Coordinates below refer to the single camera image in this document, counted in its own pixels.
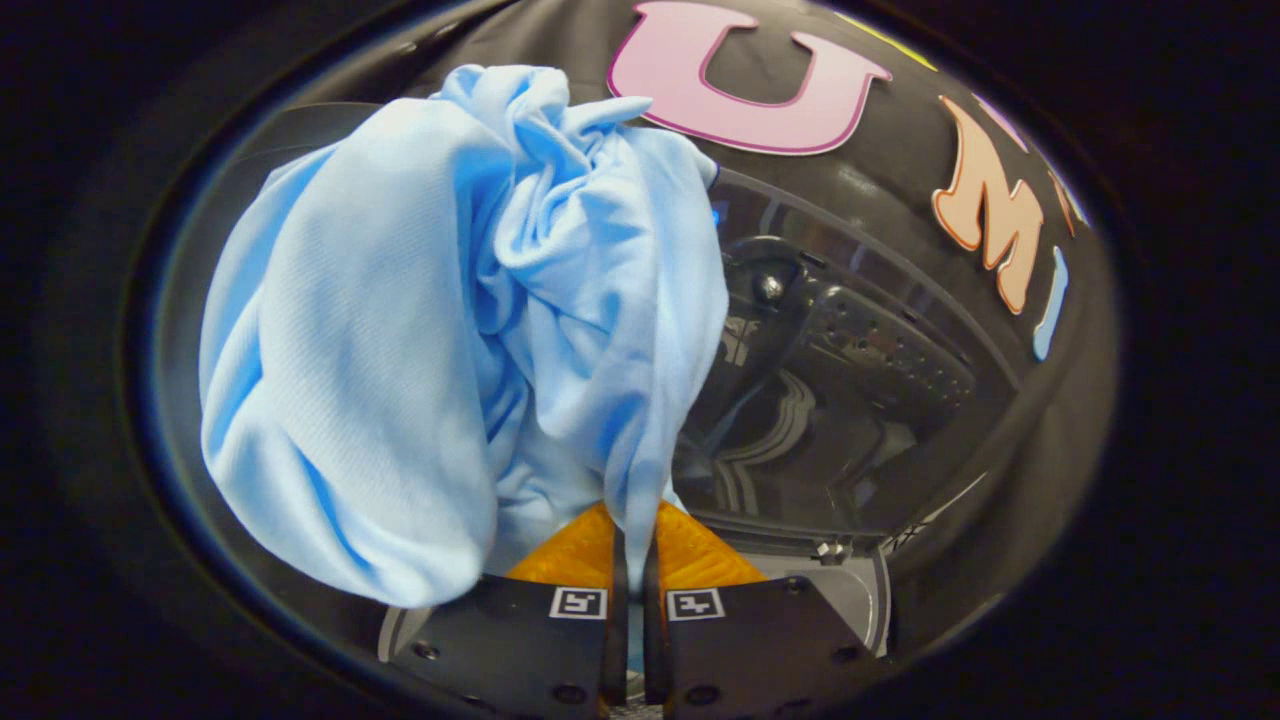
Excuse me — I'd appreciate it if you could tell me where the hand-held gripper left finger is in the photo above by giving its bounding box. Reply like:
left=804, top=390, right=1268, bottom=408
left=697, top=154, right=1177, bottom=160
left=385, top=502, right=631, bottom=717

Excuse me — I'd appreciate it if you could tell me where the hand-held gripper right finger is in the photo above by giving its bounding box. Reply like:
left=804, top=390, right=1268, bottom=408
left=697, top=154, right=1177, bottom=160
left=642, top=500, right=889, bottom=717

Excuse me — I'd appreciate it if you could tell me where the light blue garment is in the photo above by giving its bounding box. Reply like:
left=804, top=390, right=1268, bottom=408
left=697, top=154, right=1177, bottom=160
left=198, top=63, right=732, bottom=610

